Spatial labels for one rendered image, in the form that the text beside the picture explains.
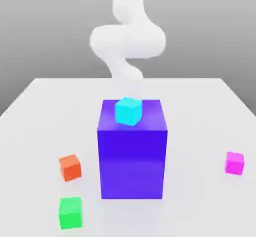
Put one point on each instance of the small orange cube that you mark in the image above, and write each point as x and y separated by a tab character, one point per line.
70	169

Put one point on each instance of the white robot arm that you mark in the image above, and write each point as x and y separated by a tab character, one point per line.
128	41

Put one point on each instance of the small cyan cube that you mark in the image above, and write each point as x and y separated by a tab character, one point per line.
128	113

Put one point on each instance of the small magenta cube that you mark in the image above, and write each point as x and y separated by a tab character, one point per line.
234	164

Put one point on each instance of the small green cube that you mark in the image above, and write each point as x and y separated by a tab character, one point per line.
70	214

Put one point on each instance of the large purple box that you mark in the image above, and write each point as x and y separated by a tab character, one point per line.
132	161

